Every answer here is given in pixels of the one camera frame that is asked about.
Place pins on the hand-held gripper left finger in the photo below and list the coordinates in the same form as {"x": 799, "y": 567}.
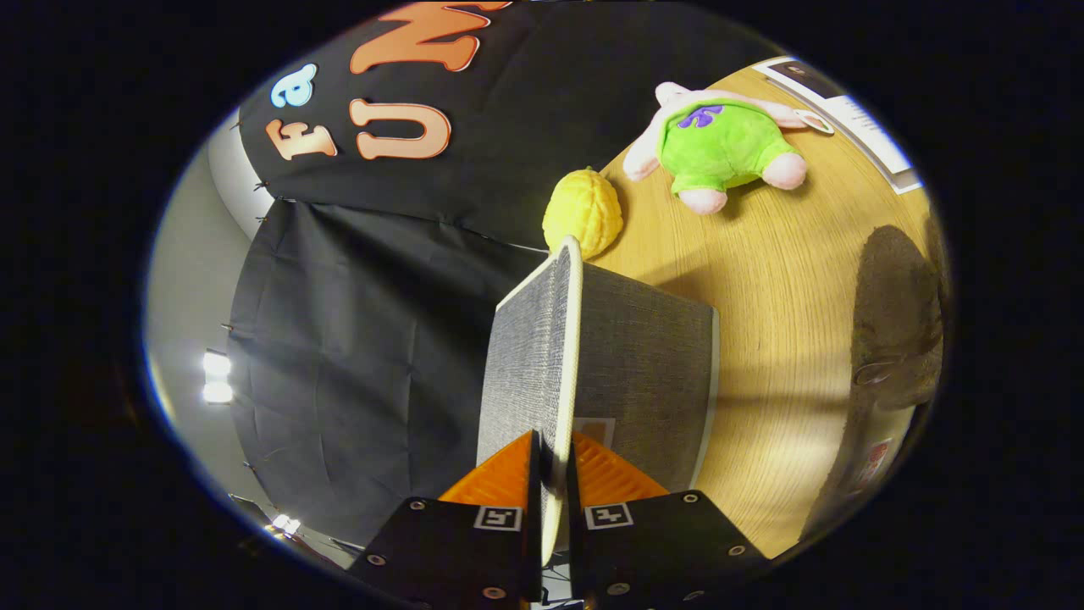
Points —
{"x": 534, "y": 542}

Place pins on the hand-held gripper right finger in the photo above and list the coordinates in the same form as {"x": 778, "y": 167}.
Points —
{"x": 576, "y": 542}

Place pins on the grey fabric storage box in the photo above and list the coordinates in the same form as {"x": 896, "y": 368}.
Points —
{"x": 644, "y": 373}

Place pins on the ceiling light panel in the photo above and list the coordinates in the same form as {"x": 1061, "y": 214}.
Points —
{"x": 285, "y": 525}
{"x": 217, "y": 377}

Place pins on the yellow plush toy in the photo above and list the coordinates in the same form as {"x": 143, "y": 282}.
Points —
{"x": 583, "y": 212}

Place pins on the pink and green plush toy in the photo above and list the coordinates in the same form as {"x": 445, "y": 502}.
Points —
{"x": 720, "y": 148}

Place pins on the white portrait book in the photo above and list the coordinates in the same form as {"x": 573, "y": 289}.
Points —
{"x": 872, "y": 127}

